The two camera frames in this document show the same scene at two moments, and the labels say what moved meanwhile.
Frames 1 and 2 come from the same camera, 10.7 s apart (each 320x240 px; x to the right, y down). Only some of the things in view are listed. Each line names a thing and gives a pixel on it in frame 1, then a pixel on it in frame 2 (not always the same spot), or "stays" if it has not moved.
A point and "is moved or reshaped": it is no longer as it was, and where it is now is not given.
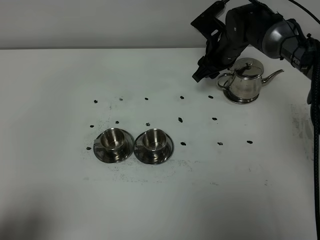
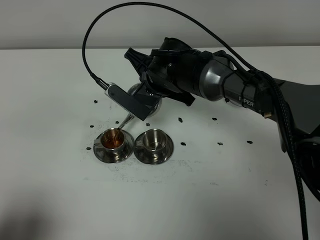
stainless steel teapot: x=243 y=85 is moved or reshaped
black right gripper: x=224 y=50 → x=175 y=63
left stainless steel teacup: x=111 y=138 stays
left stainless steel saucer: x=114 y=156 stays
